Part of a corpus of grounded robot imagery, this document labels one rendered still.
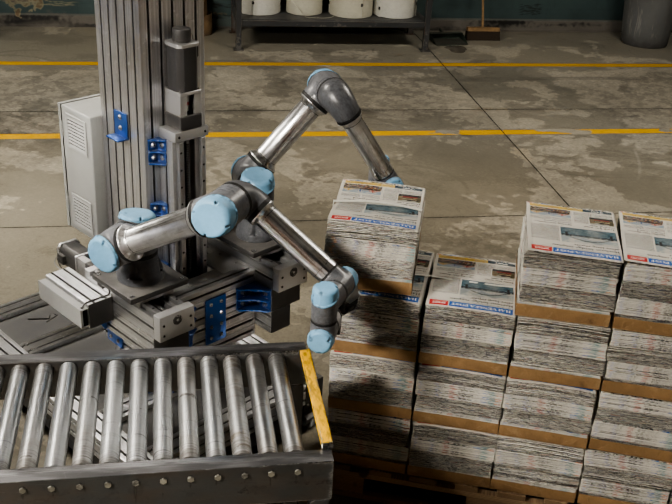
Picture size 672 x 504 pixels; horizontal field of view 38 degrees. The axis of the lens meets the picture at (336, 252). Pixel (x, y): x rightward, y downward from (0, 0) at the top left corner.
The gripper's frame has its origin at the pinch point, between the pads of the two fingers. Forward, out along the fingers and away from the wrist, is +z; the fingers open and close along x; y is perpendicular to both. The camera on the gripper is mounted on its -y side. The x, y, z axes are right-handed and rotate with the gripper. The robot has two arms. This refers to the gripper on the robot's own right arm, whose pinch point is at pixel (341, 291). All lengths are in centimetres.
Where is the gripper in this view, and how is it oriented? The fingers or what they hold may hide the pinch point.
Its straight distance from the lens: 303.7
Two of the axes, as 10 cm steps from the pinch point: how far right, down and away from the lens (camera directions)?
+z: 1.9, -4.4, 8.8
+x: -9.8, -1.3, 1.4
